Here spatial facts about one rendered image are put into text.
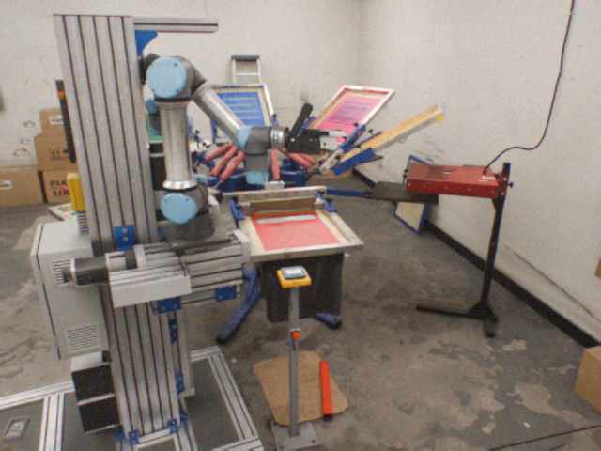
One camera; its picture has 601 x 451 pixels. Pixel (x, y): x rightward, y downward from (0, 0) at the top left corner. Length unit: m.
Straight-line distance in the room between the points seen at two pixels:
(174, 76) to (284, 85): 5.46
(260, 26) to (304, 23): 0.62
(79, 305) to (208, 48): 5.18
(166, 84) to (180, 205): 0.39
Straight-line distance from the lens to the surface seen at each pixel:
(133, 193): 1.91
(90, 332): 2.09
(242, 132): 1.54
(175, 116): 1.57
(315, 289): 2.55
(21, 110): 7.09
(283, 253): 2.29
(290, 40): 6.94
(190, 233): 1.79
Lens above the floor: 1.95
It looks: 22 degrees down
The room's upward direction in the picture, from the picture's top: straight up
